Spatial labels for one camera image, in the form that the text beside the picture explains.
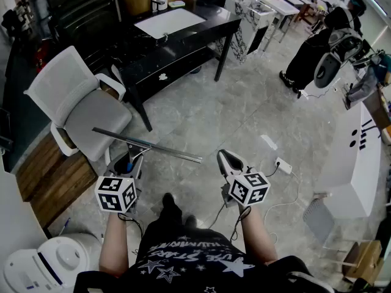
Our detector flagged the black marble table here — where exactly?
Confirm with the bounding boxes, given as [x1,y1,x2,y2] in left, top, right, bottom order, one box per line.
[103,0,243,132]

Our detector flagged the white table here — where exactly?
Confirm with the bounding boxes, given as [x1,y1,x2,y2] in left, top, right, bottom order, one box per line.
[257,0,301,44]

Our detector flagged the white cable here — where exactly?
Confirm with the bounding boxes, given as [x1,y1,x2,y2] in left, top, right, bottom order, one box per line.
[263,171,301,244]

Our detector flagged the person's left forearm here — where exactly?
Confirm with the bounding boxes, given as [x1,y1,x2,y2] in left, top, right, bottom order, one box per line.
[98,212,145,279]

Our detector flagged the black star print shirt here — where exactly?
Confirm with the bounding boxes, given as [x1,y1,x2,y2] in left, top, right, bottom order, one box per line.
[73,221,335,293]

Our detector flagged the white power strip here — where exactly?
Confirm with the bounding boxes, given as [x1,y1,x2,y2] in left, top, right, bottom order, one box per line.
[274,157,293,175]

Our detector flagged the person's right forearm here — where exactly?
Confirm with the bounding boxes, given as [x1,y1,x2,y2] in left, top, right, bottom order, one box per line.
[240,204,279,266]

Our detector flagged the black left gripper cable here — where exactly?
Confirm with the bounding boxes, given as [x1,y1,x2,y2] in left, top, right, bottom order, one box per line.
[117,212,145,238]

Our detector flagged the red fire extinguisher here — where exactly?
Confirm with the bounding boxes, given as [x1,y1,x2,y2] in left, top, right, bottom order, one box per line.
[35,48,48,74]

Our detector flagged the black ribbed cabinet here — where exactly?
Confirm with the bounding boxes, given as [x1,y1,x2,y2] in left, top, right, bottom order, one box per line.
[42,0,123,73]

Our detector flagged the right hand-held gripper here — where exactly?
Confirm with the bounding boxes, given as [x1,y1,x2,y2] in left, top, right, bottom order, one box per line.
[216,149,271,208]

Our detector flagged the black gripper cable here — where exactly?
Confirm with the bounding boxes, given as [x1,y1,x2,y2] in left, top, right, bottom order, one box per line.
[207,202,253,242]
[117,212,145,238]

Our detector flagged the white mesh office chair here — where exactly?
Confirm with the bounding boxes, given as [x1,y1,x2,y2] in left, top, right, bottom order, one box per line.
[23,45,133,166]

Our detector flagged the person's black trouser legs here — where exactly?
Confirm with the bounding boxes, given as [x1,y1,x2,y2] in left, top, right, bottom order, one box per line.
[158,192,200,230]

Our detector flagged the white sink basin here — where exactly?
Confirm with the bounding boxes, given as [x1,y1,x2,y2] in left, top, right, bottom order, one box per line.
[134,7,207,40]

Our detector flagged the white marble vanity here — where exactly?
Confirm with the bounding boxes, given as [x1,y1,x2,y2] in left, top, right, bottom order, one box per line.
[224,0,277,65]

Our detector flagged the metal squeegee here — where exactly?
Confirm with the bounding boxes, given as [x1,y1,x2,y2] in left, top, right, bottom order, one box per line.
[92,126,203,171]

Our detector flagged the grey mesh stool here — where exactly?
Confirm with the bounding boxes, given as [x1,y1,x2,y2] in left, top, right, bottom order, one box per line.
[302,197,337,247]

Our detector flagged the white curved counter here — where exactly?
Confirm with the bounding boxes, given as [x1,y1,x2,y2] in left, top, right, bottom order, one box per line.
[314,100,383,220]

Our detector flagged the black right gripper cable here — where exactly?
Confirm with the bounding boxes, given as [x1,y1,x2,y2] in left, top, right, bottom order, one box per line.
[207,202,253,242]

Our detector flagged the blue pen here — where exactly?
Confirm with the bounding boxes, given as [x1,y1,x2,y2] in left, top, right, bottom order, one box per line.
[57,217,71,236]

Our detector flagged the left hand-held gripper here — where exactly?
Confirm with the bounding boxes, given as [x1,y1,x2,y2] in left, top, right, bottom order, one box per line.
[94,151,145,222]

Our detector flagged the wooden slat platform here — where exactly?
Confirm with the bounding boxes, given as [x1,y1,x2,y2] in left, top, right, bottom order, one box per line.
[15,132,99,230]

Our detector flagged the white toilet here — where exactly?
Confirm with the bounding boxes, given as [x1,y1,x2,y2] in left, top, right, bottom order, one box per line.
[2,233,103,293]

